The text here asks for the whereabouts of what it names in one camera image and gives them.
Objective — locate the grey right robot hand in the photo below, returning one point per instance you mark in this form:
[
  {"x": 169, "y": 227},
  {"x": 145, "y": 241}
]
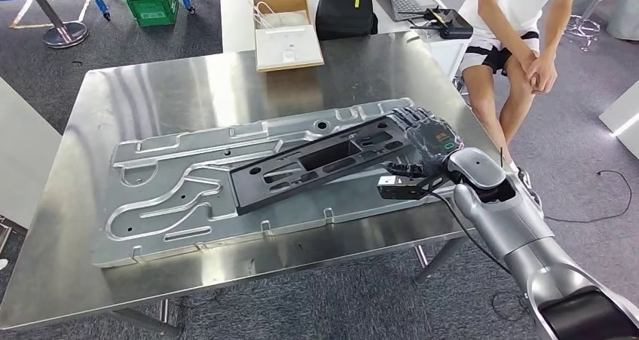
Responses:
[{"x": 434, "y": 138}]

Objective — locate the person's left hand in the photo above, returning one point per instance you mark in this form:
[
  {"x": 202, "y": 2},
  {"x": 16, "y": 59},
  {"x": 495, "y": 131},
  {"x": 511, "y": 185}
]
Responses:
[{"x": 544, "y": 73}]

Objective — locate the person's right hand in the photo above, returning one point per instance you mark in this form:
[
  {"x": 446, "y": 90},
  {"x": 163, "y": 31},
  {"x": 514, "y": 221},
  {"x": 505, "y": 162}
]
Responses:
[{"x": 524, "y": 65}]

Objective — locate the black plastic plate frame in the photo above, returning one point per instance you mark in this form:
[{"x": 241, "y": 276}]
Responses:
[{"x": 249, "y": 188}]

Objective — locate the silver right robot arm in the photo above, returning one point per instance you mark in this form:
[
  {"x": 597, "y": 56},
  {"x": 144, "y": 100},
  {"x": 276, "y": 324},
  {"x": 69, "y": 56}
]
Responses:
[{"x": 509, "y": 218}]

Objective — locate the person's left forearm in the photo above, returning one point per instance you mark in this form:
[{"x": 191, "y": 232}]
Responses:
[{"x": 556, "y": 23}]

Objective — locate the person's right forearm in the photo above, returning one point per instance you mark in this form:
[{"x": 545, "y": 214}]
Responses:
[{"x": 499, "y": 18}]

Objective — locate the stamped sheet metal part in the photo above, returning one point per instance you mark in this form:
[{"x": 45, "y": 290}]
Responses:
[{"x": 174, "y": 198}]

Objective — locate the stainless steel workbench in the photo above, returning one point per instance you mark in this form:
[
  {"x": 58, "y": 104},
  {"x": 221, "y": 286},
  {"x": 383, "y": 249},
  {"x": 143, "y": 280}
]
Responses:
[{"x": 50, "y": 258}]

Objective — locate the chrome chair base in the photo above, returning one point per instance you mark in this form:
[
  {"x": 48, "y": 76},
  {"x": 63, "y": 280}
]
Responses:
[{"x": 584, "y": 28}]

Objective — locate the black device with antennas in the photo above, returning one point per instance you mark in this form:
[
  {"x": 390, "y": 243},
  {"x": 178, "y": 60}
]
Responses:
[{"x": 454, "y": 28}]

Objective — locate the white cabinet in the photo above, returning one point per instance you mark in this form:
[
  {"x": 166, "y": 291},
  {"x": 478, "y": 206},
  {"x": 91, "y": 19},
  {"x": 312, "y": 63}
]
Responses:
[{"x": 624, "y": 123}]

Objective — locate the grey fabric cover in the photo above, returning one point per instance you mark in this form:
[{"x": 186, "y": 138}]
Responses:
[{"x": 624, "y": 13}]

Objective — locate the black case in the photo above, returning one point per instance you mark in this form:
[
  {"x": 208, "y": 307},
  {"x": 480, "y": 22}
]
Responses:
[{"x": 344, "y": 13}]

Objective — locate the beige flat box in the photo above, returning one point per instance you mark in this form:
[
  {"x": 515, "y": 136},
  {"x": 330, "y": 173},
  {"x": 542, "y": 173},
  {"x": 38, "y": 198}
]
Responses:
[{"x": 287, "y": 45}]

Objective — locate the open cardboard box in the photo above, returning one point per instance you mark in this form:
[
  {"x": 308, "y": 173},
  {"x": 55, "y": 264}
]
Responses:
[{"x": 279, "y": 0}]

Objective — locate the white table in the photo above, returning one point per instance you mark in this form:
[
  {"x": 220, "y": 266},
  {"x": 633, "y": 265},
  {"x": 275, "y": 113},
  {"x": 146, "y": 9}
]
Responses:
[{"x": 234, "y": 23}]

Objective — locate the white panel board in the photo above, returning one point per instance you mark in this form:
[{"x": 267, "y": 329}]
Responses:
[{"x": 25, "y": 153}]

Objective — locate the small white paper scrap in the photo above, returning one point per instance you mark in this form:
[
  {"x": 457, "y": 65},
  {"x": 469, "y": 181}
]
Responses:
[{"x": 3, "y": 264}]

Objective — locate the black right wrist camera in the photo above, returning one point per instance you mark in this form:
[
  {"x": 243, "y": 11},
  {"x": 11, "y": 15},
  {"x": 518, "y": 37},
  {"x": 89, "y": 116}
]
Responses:
[{"x": 399, "y": 188}]

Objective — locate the chrome stanchion post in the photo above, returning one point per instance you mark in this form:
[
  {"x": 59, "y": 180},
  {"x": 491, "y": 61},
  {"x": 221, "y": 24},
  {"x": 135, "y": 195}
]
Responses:
[{"x": 65, "y": 34}]

